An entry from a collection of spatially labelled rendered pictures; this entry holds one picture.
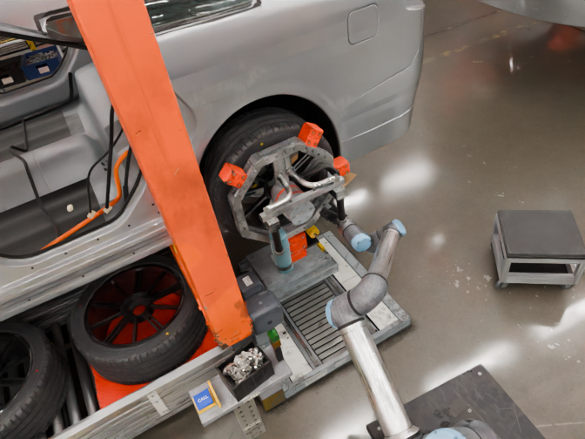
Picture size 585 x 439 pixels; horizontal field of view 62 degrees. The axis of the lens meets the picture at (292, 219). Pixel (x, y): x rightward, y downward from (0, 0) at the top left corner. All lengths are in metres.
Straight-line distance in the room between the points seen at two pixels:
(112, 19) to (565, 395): 2.48
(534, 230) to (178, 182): 2.03
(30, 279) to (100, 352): 0.46
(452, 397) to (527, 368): 0.61
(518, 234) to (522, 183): 0.93
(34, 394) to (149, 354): 0.52
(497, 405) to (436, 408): 0.25
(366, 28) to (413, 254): 1.47
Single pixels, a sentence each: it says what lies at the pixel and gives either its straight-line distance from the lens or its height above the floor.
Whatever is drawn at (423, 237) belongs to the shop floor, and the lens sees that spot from 3.28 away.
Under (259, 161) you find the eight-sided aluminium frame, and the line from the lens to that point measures 2.13.
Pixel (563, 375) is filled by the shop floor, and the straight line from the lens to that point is 2.85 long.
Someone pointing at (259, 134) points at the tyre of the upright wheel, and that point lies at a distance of 2.20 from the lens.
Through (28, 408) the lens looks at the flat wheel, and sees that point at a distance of 2.54.
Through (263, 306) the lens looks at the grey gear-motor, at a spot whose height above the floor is 0.41.
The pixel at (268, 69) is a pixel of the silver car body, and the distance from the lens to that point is 2.14.
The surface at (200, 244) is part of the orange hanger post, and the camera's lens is 1.75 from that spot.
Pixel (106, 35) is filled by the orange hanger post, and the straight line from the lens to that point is 1.34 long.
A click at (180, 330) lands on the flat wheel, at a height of 0.50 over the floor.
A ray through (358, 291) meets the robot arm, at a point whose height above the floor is 0.83.
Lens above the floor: 2.37
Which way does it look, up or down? 44 degrees down
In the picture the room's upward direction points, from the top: 10 degrees counter-clockwise
